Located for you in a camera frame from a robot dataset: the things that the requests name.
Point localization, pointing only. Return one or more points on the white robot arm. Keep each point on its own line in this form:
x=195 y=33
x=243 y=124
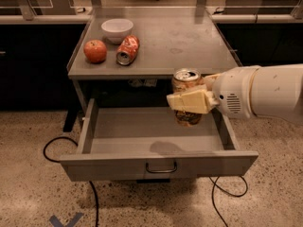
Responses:
x=280 y=92

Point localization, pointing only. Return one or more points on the blue tape floor marker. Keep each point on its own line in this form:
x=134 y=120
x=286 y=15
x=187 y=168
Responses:
x=59 y=220

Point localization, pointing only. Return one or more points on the red apple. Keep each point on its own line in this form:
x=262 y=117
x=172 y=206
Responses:
x=95 y=51

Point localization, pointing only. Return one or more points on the open grey top drawer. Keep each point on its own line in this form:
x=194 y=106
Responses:
x=116 y=143

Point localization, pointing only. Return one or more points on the grey metal cabinet table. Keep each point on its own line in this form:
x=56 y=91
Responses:
x=170 y=39

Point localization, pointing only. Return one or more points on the white bowl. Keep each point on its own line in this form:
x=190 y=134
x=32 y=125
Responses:
x=116 y=30

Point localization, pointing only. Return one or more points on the red crushed soda can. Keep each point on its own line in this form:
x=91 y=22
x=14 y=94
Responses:
x=127 y=51

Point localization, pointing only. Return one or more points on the metal drawer handle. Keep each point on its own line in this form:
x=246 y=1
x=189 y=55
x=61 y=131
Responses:
x=161 y=170

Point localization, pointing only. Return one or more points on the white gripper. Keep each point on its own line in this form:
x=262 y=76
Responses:
x=233 y=90

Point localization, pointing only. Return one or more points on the orange brown soda can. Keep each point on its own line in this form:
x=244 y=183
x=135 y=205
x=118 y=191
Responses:
x=184 y=79

